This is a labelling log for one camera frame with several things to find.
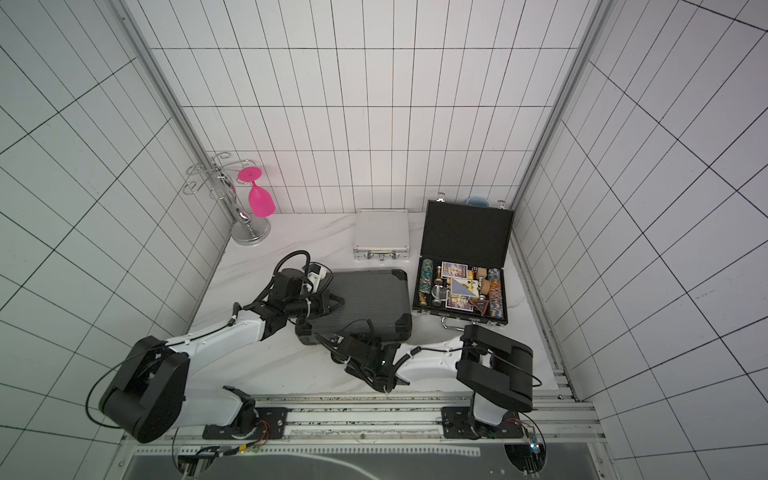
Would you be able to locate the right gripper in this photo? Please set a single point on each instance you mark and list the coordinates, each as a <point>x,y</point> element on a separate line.
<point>354,346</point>

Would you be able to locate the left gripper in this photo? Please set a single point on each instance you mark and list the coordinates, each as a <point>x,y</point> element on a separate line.
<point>324,302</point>

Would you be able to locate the black poker case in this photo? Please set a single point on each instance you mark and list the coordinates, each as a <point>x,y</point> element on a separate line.
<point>460,271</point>
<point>376,305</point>

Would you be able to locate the silver poker case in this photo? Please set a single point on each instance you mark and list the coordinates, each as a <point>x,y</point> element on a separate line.
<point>381,235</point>

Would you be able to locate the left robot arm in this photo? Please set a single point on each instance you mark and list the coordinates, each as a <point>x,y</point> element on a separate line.
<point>150,394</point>

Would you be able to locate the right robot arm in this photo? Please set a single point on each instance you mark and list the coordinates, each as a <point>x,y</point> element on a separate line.
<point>497,369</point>

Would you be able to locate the pink hourglass object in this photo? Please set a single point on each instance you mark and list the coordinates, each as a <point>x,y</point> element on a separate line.
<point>259,199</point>

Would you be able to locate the blue round object behind case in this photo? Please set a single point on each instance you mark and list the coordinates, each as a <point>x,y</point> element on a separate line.
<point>477,201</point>

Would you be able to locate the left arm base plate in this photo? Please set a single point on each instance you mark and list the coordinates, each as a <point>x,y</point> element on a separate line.
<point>258,423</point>

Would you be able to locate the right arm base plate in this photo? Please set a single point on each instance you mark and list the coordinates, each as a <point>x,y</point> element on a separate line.
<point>459,423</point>

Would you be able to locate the aluminium mounting rail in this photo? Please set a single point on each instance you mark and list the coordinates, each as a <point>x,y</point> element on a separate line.
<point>416,418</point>

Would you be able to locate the chrome wire wall rack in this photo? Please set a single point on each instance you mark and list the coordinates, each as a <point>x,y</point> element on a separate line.
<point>216,176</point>

